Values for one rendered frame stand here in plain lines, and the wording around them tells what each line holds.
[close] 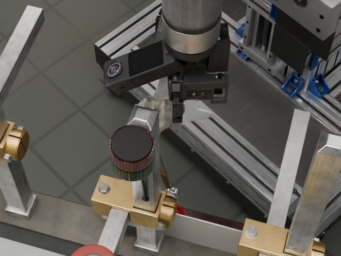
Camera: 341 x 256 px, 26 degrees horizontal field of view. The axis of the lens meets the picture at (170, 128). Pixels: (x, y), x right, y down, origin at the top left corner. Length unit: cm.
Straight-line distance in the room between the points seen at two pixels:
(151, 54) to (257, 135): 110
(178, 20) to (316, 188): 30
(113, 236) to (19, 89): 130
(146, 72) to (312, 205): 29
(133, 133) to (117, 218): 27
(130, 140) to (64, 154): 132
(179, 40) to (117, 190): 38
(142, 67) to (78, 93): 142
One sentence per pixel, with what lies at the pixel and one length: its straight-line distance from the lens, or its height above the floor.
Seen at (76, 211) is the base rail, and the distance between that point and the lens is 140.
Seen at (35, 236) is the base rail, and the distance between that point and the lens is 142.
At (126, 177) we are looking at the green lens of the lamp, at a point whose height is 109.
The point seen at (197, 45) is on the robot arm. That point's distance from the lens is 93.
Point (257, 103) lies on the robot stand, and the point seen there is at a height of 21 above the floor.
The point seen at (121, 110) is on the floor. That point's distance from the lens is 235.
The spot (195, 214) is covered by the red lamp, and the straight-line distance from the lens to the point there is 139.
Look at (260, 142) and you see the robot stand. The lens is 205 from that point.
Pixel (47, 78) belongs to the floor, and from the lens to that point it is 245.
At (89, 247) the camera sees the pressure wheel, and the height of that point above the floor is 91.
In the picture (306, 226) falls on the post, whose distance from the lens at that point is 111.
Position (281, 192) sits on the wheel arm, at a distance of 126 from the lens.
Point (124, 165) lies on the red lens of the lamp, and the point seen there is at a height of 112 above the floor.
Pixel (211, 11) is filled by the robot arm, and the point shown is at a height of 128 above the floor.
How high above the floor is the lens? 195
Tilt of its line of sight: 58 degrees down
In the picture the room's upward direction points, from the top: straight up
